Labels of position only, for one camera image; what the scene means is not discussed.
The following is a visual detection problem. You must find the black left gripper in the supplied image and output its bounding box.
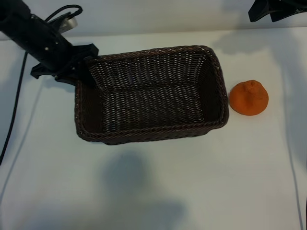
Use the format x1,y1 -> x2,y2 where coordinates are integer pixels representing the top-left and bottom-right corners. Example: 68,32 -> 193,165
14,11 -> 100,90

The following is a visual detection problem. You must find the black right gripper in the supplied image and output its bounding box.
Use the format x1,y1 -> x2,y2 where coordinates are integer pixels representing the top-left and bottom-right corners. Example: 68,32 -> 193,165
248,0 -> 307,23

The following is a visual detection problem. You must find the dark brown woven basket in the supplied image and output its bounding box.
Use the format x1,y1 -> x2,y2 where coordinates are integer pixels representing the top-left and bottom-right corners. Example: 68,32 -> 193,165
74,45 -> 230,146

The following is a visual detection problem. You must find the orange with knobby top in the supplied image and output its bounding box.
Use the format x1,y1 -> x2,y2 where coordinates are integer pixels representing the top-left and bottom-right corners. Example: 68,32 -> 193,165
229,80 -> 269,117

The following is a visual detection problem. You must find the thin black camera cable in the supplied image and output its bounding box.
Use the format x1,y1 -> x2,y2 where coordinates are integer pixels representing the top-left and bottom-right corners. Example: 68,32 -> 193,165
44,4 -> 83,24

